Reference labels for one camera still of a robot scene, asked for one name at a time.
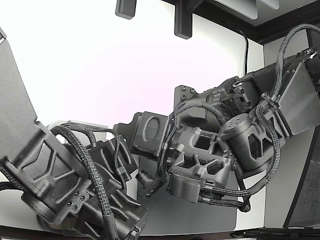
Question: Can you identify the grey rectangular mat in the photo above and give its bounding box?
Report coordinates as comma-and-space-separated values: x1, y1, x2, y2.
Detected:
136, 149, 238, 232

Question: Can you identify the white cable loop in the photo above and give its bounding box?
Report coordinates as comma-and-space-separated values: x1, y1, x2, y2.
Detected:
47, 119, 72, 131

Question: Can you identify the small light grey panel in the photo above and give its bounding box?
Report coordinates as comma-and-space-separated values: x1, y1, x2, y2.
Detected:
259, 0, 281, 11

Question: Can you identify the long black mounting bracket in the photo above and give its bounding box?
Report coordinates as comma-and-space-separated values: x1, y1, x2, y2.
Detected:
174, 0, 194, 40

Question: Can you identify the short black mounting bracket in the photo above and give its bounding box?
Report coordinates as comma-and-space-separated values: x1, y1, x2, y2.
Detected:
114, 0, 138, 20

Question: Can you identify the smooth black cable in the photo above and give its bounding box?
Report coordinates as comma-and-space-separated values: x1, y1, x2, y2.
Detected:
234, 26, 250, 76

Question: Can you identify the black braided sleeve cable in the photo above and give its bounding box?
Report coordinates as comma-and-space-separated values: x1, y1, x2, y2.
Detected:
274, 23, 320, 103
49, 124, 118, 240

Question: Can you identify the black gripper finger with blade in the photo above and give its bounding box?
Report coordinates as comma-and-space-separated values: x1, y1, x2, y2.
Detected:
113, 122, 135, 148

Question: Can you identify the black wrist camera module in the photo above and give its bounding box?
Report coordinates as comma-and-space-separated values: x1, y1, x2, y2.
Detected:
135, 169, 168, 199

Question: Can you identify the black frame rail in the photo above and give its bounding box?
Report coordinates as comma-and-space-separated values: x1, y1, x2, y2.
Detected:
159, 0, 320, 45

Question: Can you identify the grey fixture plate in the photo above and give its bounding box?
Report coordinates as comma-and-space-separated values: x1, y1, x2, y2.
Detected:
69, 120, 110, 130

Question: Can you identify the large light grey panel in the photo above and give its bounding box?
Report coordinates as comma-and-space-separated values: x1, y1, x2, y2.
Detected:
214, 0, 260, 21

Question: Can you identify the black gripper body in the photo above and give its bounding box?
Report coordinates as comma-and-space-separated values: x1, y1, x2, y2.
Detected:
128, 111, 172, 161

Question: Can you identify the black speckled panel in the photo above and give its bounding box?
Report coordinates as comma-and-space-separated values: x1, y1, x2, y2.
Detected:
283, 134, 320, 229

